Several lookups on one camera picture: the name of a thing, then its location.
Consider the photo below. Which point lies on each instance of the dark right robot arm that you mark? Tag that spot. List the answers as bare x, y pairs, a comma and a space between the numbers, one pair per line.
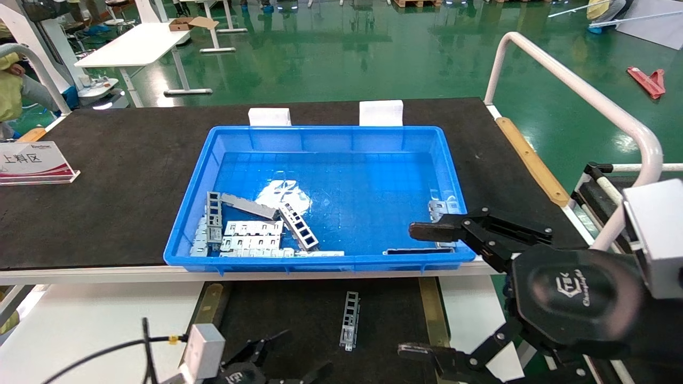
661, 341

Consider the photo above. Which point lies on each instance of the long wooden edge strip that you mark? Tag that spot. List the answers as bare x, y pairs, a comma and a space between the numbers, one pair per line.
531, 160

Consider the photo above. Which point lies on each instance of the white paper label left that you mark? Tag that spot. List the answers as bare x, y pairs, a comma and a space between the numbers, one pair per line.
269, 117

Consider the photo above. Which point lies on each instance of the person in yellow clothing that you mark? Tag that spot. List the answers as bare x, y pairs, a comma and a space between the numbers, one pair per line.
600, 8
8, 90

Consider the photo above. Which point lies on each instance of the dark thin metal bar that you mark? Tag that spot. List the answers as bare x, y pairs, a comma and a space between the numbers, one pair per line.
416, 250

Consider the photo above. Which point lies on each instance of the white tube handrail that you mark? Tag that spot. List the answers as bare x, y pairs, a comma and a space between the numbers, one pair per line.
576, 88

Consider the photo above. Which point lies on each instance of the round white machine base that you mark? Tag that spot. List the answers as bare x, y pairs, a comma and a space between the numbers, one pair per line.
98, 90

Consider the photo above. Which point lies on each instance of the black frame with white roll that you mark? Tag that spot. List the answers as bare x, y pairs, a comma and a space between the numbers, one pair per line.
587, 197

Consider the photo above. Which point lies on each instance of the wooden pallet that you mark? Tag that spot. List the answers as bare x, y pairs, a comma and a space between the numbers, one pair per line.
416, 3

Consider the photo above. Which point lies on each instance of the grey tube handrail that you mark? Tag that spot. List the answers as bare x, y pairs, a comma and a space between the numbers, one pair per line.
40, 69

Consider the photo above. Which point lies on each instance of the white red sign placard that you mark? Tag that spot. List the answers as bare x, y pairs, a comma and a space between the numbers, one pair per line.
32, 160

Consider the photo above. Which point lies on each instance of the white paper label right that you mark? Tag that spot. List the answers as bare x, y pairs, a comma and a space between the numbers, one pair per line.
380, 113

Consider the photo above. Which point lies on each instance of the stacked silver tab part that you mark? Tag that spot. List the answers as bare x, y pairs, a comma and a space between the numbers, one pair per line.
200, 240

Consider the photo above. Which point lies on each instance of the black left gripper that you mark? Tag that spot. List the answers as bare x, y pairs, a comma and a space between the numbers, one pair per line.
240, 374

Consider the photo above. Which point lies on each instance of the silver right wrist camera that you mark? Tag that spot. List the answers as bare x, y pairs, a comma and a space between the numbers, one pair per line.
659, 240

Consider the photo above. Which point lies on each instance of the open cardboard box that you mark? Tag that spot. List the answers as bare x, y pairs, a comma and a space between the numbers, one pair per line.
181, 24

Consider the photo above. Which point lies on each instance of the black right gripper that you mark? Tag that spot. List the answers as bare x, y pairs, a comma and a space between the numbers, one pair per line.
576, 301

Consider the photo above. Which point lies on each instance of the black table mat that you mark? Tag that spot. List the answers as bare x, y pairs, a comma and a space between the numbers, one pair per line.
133, 160

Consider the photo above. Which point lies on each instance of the grey metal ladder bracket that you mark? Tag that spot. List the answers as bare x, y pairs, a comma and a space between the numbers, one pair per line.
295, 222
214, 208
349, 320

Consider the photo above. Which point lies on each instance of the white work table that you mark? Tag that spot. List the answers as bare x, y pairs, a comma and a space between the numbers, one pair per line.
139, 42

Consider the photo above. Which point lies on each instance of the white machine column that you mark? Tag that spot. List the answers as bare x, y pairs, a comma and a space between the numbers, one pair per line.
26, 37

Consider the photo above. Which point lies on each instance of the blue plastic bin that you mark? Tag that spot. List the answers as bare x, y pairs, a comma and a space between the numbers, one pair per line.
347, 144

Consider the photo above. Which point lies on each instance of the short wooden edge strip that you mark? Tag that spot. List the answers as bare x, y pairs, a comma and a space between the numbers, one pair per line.
32, 134

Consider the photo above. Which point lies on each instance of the white paper label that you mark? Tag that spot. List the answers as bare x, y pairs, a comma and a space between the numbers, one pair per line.
269, 117
380, 113

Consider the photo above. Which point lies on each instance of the white table frame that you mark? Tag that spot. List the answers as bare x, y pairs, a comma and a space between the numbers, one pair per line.
216, 50

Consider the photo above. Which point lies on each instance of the white floor board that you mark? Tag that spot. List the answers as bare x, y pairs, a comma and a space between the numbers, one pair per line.
661, 32

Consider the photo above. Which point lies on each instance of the long white pole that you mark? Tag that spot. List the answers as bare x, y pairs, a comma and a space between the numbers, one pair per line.
645, 17

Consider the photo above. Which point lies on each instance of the long thin silver part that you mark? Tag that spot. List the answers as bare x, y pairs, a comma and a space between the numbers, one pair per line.
320, 254

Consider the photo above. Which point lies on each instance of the flat grey metal plate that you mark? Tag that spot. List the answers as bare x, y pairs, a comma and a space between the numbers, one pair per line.
248, 206

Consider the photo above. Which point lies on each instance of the red floor object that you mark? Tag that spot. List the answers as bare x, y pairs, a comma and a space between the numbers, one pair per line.
648, 82

